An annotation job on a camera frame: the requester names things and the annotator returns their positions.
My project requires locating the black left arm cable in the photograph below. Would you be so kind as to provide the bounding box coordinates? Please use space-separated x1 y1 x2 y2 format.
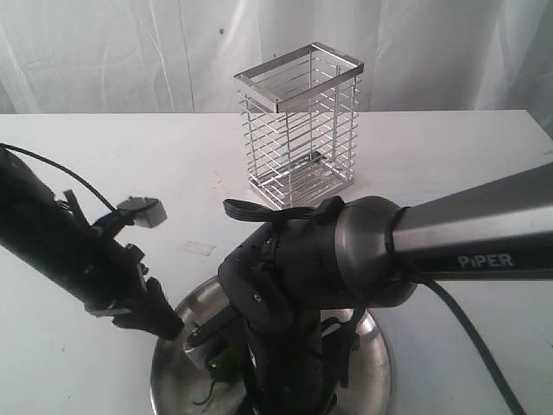
0 142 118 213

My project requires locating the round steel plate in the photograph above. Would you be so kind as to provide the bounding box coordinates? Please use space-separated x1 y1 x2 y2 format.
150 277 392 414

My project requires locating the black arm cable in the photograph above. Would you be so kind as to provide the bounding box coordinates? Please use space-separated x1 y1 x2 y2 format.
425 278 531 415
0 142 118 213

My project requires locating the green vegetable piece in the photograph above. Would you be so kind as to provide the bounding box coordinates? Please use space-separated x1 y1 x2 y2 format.
193 347 240 406

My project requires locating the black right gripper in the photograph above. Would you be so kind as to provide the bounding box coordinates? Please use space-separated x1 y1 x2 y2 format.
241 310 361 414

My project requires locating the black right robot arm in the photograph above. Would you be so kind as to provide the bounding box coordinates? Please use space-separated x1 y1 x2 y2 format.
218 164 552 414

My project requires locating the clear tape piece upper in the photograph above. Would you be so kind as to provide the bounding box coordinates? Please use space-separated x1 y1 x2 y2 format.
177 240 216 257

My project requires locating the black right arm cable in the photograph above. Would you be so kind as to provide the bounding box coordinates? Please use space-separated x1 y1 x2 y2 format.
425 278 531 415

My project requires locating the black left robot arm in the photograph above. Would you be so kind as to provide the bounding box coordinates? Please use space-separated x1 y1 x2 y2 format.
1 144 184 341

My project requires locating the chrome wire utensil rack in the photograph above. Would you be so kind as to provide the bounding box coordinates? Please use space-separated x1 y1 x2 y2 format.
234 42 364 209

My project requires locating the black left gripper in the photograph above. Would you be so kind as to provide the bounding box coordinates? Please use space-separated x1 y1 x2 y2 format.
85 278 181 341

